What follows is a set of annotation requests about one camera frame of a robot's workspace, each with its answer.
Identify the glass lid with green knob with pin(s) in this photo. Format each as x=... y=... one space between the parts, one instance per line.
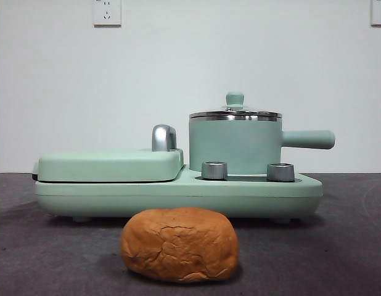
x=236 y=98

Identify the brown potato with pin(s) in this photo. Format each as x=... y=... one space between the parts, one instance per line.
x=178 y=246

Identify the mint green steamer pot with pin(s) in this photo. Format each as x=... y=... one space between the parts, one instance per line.
x=233 y=142

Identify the silver control knob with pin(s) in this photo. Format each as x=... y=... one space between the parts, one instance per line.
x=280 y=172
x=214 y=171

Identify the mint green breakfast maker base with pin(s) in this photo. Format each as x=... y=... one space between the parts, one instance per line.
x=178 y=197

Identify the mint green hinged grill cover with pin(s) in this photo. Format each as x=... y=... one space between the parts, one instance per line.
x=107 y=163

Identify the white wall socket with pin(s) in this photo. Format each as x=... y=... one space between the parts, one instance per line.
x=106 y=13
x=380 y=12

